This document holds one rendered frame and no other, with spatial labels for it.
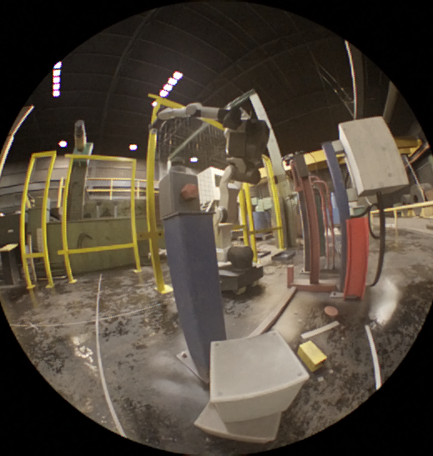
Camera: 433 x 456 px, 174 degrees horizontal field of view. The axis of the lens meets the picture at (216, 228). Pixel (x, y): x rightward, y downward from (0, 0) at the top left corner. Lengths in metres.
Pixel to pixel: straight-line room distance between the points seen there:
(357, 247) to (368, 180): 0.36
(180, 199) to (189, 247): 0.14
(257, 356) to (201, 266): 0.25
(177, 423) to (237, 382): 0.33
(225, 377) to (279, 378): 0.07
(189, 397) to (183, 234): 0.50
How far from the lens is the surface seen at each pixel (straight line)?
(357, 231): 0.92
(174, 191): 0.40
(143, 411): 0.56
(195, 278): 0.36
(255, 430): 0.36
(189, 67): 11.38
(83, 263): 2.77
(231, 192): 1.12
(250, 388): 0.22
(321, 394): 0.55
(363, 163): 0.83
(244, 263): 1.05
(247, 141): 1.06
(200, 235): 0.36
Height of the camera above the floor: 0.48
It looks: 1 degrees up
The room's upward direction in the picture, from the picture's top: 6 degrees counter-clockwise
